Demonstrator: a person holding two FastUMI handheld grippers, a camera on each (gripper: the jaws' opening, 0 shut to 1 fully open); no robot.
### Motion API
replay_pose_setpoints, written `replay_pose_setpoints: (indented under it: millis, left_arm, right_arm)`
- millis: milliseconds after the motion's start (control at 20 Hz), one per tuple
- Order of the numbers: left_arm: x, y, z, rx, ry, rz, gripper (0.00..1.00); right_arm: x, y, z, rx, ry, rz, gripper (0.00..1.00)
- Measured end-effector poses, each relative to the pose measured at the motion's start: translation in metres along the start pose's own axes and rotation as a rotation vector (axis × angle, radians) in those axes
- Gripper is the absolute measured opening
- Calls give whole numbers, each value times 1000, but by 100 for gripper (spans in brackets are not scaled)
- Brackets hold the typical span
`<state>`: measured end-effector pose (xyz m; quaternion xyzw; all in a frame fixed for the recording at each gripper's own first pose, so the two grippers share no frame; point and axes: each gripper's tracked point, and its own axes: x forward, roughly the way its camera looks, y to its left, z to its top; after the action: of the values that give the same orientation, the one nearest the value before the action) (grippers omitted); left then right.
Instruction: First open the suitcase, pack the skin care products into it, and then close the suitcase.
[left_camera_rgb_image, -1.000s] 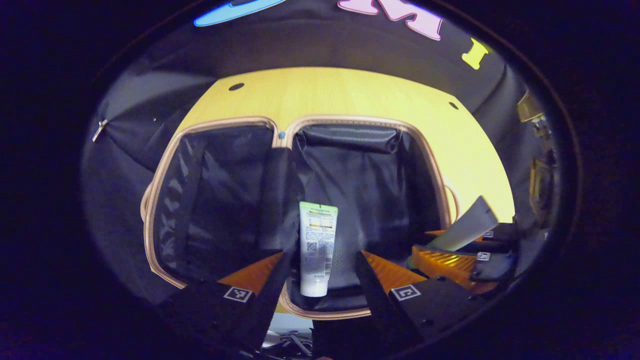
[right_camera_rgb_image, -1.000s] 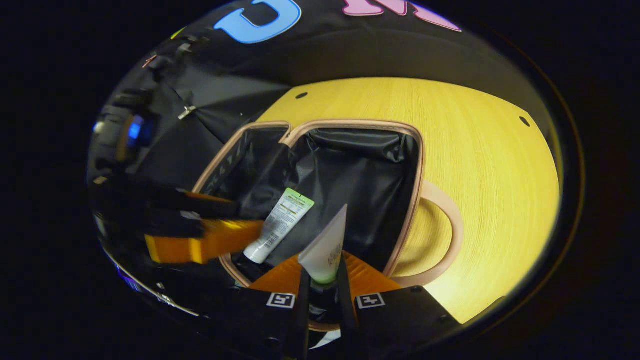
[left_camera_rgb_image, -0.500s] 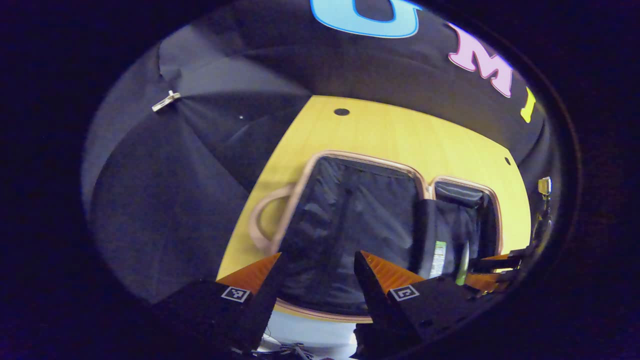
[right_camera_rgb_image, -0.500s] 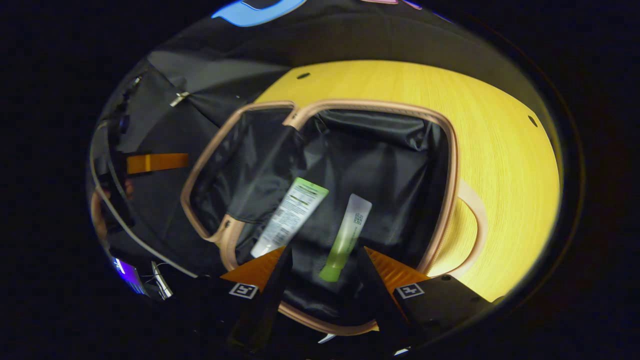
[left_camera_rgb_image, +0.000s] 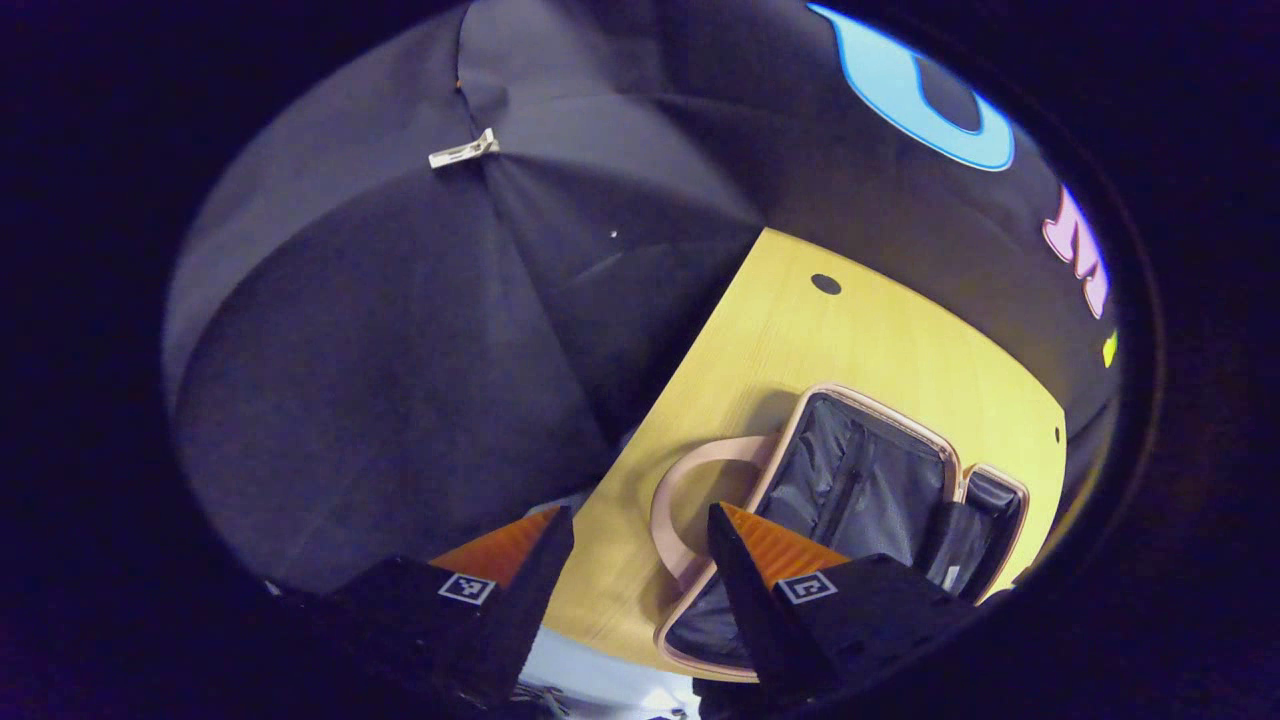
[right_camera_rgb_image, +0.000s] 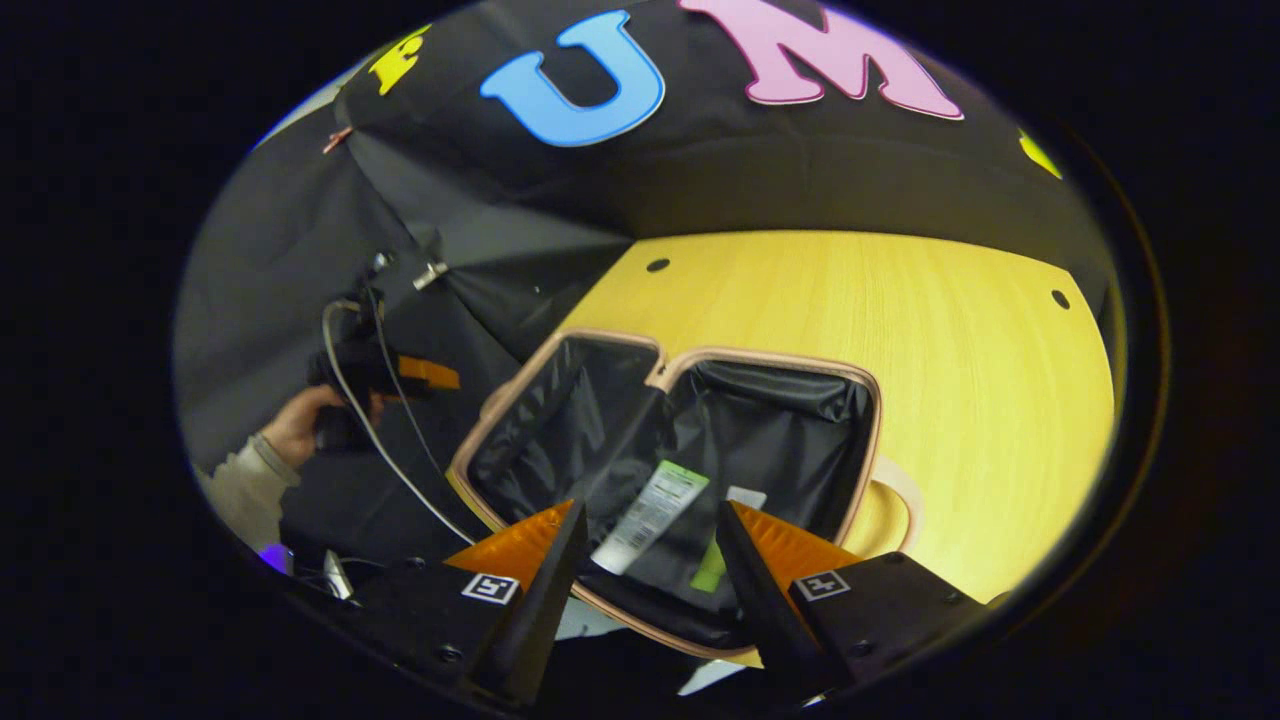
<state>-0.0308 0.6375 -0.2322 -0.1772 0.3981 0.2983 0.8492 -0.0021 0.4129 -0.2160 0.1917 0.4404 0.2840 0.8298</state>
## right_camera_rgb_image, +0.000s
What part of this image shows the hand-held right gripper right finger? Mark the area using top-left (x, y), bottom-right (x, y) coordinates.
top-left (714, 500), bottom-right (1006, 706)

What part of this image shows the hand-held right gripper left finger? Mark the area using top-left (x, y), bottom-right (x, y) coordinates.
top-left (340, 500), bottom-right (591, 709)

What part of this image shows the pink suitcase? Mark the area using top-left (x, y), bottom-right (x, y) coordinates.
top-left (447, 328), bottom-right (926, 663)

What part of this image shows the black backdrop cloth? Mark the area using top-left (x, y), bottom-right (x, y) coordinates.
top-left (175, 0), bottom-right (1111, 571)

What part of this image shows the black cable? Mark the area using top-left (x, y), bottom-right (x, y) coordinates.
top-left (365, 285), bottom-right (446, 476)

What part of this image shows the white cable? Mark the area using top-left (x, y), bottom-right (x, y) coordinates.
top-left (320, 298), bottom-right (476, 546)

